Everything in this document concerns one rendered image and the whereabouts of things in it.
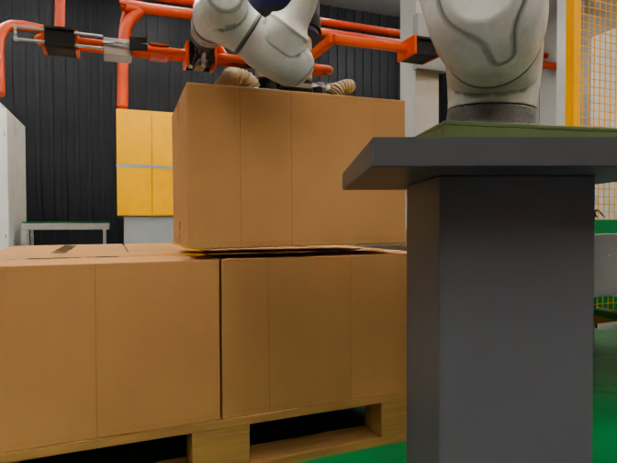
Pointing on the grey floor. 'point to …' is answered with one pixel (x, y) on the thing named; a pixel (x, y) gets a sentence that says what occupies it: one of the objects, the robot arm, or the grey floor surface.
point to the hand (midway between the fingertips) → (194, 56)
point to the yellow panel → (145, 175)
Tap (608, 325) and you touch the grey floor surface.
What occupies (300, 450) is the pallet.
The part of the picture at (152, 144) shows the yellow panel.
